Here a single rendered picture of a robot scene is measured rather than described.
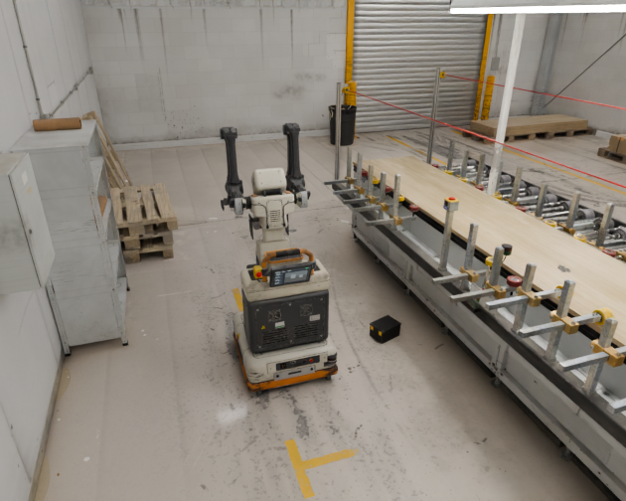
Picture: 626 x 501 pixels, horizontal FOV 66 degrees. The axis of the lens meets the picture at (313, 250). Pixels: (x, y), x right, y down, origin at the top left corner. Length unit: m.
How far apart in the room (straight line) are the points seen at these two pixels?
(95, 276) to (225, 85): 6.67
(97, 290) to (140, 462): 1.29
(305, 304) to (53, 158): 1.83
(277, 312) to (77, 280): 1.47
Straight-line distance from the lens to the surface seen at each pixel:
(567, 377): 2.72
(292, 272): 2.89
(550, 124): 11.26
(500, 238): 3.57
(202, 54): 9.74
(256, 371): 3.21
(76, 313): 3.89
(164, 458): 3.12
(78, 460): 3.28
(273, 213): 3.15
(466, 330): 3.78
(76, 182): 3.48
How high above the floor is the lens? 2.28
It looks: 26 degrees down
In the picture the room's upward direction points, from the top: straight up
